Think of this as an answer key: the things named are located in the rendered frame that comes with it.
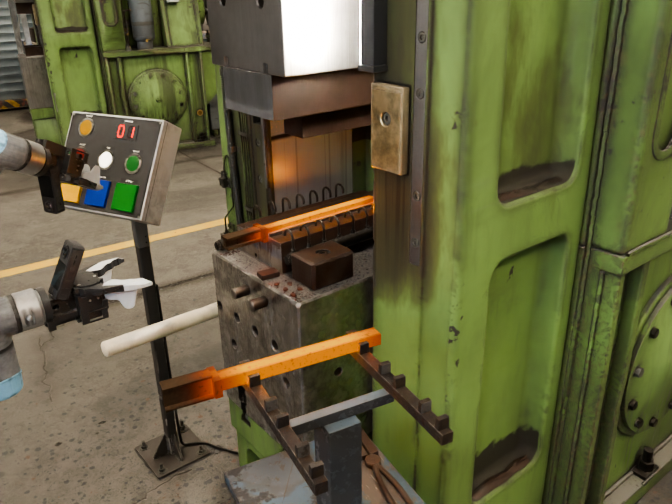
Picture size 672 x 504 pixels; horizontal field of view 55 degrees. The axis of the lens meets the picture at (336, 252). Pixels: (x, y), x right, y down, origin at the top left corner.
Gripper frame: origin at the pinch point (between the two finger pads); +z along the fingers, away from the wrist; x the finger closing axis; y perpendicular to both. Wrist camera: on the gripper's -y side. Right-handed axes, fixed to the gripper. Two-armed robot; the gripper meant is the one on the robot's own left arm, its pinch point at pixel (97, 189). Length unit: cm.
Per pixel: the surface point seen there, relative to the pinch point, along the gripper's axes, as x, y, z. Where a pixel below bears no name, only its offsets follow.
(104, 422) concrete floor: 44, -80, 73
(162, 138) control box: -6.9, 17.7, 11.4
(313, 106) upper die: -58, 25, -2
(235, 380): -70, -31, -29
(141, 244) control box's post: 8.0, -11.2, 29.8
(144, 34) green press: 297, 177, 303
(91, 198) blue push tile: 11.2, -1.8, 9.6
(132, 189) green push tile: -2.4, 2.5, 9.6
